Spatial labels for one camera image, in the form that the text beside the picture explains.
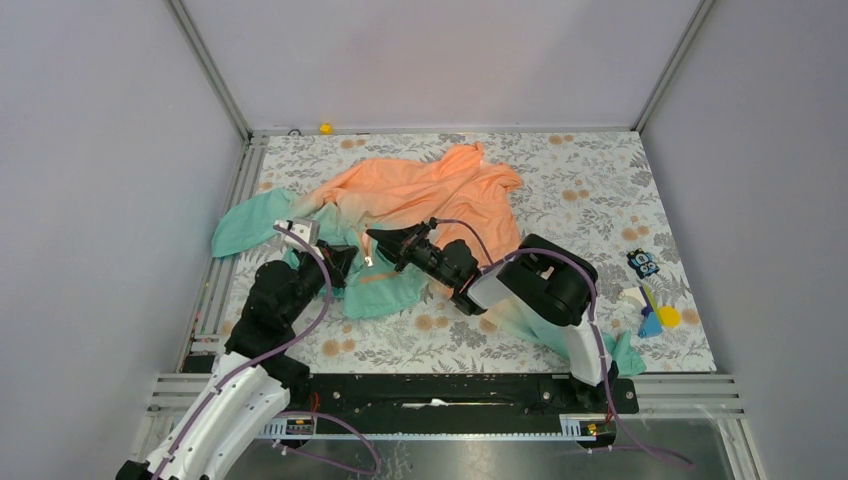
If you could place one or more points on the aluminium frame post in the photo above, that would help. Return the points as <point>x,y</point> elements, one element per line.
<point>193,37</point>
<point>677,57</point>

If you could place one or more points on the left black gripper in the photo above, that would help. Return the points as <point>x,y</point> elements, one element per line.
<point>339,259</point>

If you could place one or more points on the right aluminium frame post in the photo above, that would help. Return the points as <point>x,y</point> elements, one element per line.
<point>677,57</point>

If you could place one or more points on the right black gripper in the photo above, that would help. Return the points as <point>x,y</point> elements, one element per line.
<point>400,245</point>

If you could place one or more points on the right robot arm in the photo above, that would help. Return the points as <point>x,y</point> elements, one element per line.
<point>557,285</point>

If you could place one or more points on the orange and teal jacket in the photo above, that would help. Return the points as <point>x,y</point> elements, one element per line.
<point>385,321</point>

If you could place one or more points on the blue owl toy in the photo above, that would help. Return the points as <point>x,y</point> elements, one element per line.
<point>642,262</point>

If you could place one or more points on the white toy piece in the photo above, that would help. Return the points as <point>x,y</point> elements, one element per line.
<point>635,296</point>

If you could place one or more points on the floral patterned table mat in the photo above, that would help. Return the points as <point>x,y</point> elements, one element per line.
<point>594,195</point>

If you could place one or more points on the blue toy block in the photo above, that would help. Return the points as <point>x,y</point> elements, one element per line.
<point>651,326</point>

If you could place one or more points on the left aluminium frame post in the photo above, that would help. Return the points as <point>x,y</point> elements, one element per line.
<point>193,37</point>

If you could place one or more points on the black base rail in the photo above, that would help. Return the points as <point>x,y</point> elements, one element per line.
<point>434,404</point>

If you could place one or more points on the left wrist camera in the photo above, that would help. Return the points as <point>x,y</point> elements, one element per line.
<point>298,233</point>

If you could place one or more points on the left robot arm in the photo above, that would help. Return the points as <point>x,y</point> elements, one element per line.
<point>253,380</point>

